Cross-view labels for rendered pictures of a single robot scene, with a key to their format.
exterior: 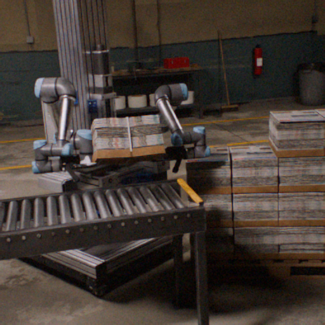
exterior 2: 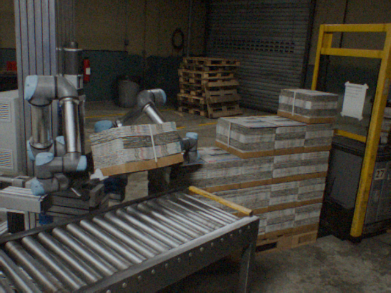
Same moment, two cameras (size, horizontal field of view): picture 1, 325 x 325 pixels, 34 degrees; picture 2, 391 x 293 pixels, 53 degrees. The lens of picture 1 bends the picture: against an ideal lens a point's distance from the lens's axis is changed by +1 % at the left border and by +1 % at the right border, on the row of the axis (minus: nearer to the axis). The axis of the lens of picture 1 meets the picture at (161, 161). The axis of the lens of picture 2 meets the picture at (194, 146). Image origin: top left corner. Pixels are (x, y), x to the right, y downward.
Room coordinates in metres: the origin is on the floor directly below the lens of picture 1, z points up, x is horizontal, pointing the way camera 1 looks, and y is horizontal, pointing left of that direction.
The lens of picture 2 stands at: (1.19, 1.08, 1.60)
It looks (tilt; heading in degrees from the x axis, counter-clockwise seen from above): 15 degrees down; 326
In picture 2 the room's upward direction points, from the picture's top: 4 degrees clockwise
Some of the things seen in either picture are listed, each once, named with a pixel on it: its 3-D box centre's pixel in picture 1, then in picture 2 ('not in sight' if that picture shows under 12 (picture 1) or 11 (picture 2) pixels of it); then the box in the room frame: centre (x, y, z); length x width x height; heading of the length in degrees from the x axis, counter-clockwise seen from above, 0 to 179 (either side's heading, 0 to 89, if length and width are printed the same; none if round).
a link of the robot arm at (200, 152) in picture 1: (200, 151); (190, 156); (3.16, -0.24, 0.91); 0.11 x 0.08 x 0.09; 102
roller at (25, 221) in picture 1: (25, 217); (68, 258); (2.55, 0.70, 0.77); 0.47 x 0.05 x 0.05; 12
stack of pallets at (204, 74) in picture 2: not in sight; (208, 85); (9.03, -4.56, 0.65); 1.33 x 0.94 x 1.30; 106
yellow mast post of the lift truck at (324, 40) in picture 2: not in sight; (313, 120); (3.61, -1.93, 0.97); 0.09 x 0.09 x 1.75; 85
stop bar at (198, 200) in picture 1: (190, 190); (219, 199); (2.71, -0.14, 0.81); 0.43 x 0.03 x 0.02; 12
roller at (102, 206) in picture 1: (103, 207); (148, 229); (2.63, 0.32, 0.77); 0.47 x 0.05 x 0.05; 12
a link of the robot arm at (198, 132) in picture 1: (197, 136); (190, 141); (3.15, -0.23, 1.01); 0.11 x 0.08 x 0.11; 112
